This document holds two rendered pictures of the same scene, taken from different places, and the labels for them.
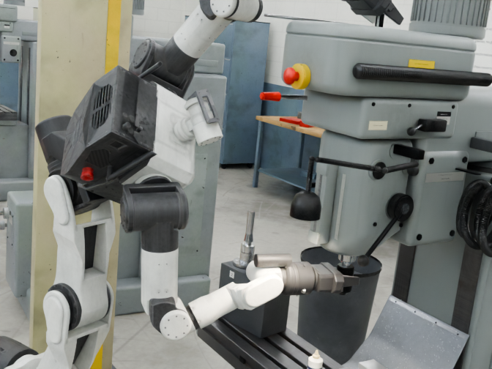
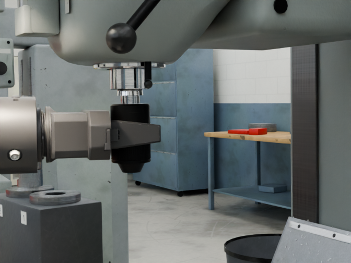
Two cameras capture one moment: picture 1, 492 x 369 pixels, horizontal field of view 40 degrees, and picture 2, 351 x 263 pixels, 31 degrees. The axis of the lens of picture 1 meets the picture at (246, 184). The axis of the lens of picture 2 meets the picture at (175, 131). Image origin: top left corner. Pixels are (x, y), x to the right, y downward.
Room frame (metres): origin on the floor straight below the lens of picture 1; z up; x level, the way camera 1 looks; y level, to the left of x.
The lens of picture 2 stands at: (0.98, -0.42, 1.27)
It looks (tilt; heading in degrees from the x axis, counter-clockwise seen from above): 3 degrees down; 6
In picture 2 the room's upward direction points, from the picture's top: 1 degrees counter-clockwise
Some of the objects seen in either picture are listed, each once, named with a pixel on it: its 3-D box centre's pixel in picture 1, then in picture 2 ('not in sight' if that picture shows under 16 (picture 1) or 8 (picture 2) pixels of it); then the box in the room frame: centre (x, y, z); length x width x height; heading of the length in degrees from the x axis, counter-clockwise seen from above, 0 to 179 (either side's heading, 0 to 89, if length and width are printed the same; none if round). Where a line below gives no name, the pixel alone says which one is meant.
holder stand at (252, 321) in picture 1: (253, 294); (43, 244); (2.09, -0.06, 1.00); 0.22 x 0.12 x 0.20; 44
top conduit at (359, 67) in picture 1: (426, 75); not in sight; (1.62, -0.40, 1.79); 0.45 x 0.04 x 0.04; 124
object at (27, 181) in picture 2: (247, 254); (30, 174); (2.12, -0.03, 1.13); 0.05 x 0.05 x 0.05
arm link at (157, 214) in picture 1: (154, 220); not in sight; (1.55, 0.21, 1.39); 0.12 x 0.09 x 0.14; 111
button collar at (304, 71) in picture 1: (299, 76); not in sight; (1.59, -0.10, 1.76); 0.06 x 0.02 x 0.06; 34
